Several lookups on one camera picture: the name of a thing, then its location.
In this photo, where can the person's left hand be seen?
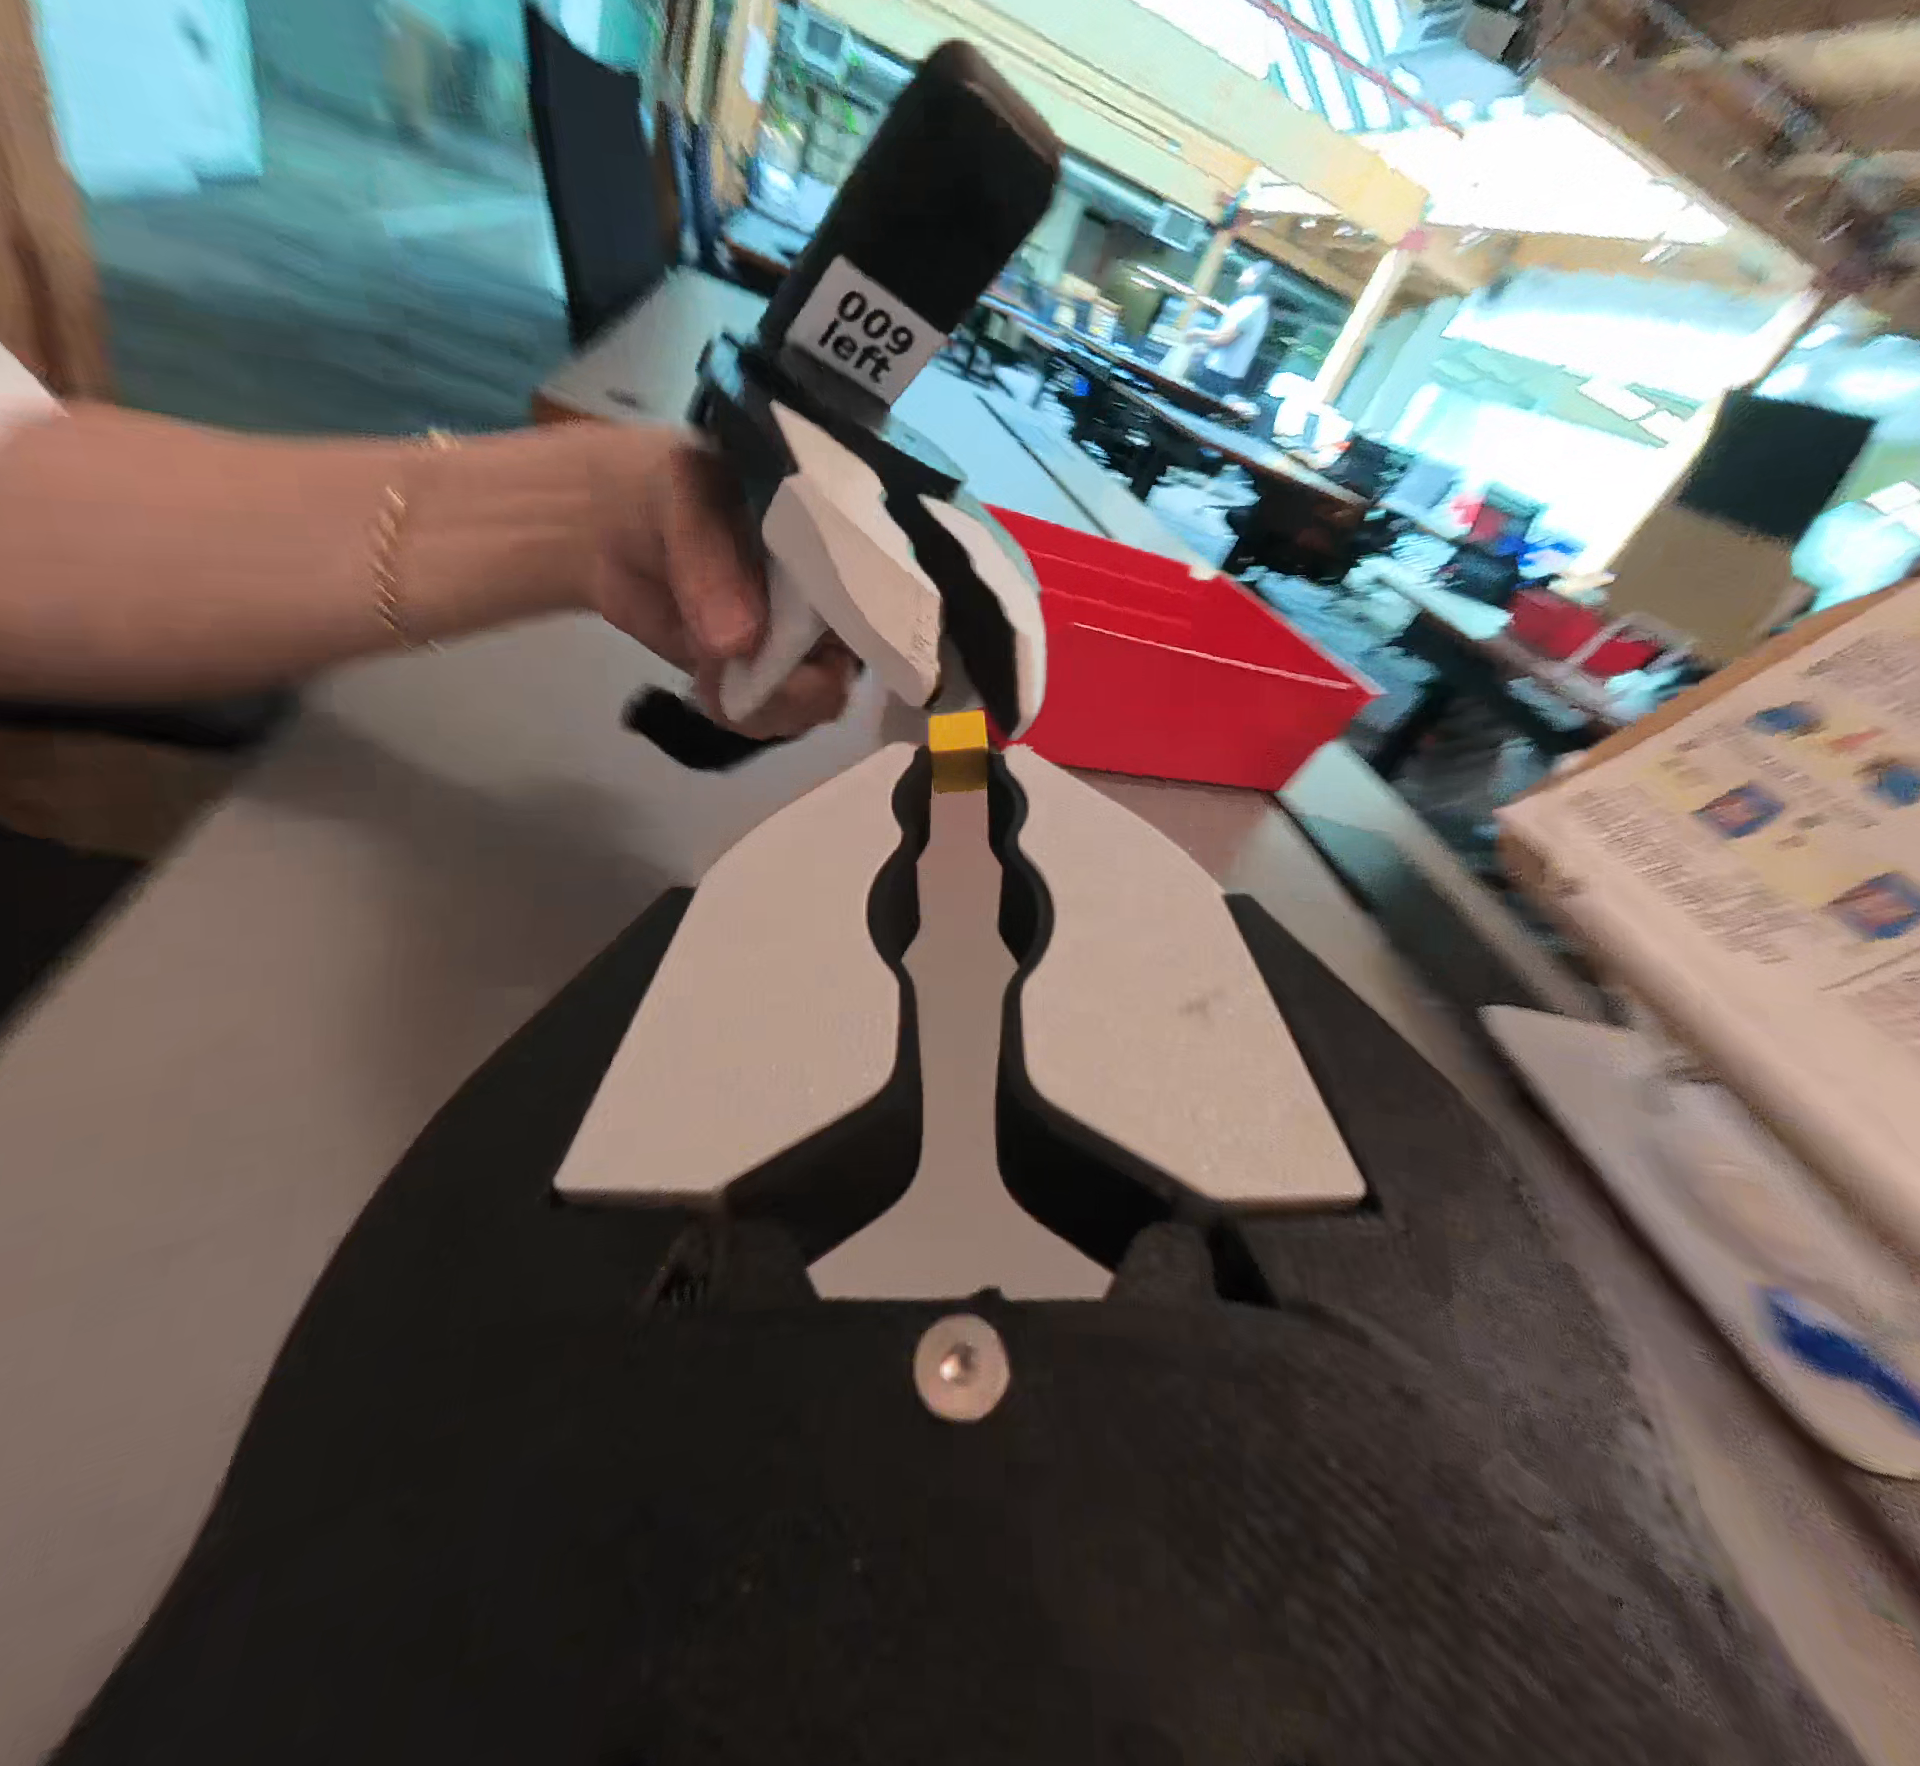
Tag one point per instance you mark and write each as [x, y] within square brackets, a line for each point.
[659, 534]

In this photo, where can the wooden pillar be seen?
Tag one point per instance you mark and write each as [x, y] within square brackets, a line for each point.
[40, 147]

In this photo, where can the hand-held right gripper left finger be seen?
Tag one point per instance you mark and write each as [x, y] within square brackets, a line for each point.
[750, 1029]

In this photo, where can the grey ceiling heater unit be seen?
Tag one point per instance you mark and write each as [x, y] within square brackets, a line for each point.
[1469, 49]

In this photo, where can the long office desk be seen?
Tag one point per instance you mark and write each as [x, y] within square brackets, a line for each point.
[1193, 425]

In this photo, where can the black office chair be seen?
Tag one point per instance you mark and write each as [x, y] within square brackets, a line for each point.
[593, 190]

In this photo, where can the white wood-edged table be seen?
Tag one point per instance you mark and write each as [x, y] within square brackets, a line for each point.
[645, 349]

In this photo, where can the printed instruction sheet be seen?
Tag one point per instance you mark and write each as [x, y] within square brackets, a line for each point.
[1770, 806]

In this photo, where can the red plastic bin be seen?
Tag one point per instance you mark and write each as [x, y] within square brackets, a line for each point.
[1172, 687]

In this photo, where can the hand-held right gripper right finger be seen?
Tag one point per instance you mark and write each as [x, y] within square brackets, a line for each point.
[1184, 1029]

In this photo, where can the small yellow cube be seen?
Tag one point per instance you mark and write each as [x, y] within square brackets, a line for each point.
[959, 753]

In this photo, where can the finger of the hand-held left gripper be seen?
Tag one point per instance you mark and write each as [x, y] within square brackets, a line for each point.
[1021, 626]
[872, 566]

